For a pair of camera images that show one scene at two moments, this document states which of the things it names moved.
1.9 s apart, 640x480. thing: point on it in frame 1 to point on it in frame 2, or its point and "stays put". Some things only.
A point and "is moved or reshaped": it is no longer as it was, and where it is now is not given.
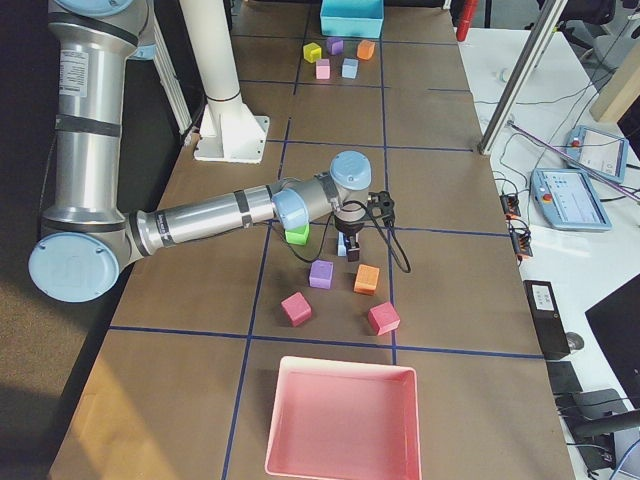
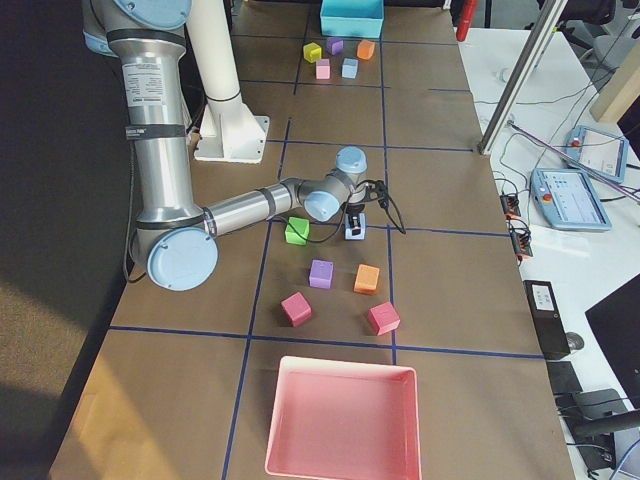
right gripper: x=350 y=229 to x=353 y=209
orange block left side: x=365 y=49 stays put
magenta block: x=296 y=308 stays put
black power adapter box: x=547 y=320 stays put
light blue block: x=350 y=68 stays put
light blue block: x=342 y=248 is moved or reshaped
